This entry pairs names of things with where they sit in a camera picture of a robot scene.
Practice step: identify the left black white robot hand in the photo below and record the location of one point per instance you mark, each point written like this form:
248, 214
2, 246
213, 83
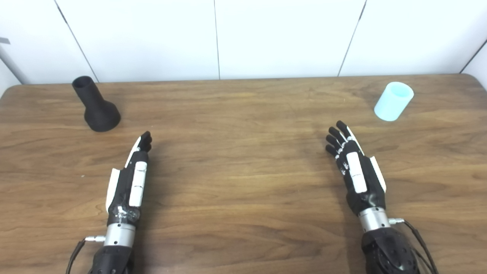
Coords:
125, 190

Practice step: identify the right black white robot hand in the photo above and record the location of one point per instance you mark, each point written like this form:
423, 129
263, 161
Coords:
361, 186

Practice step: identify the black funnel-shaped nozzle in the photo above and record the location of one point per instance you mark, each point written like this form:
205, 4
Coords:
99, 112

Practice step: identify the light blue cylinder cup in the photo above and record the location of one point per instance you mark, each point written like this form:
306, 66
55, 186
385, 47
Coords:
392, 102

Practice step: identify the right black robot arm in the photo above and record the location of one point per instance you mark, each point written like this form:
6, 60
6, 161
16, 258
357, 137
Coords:
388, 251

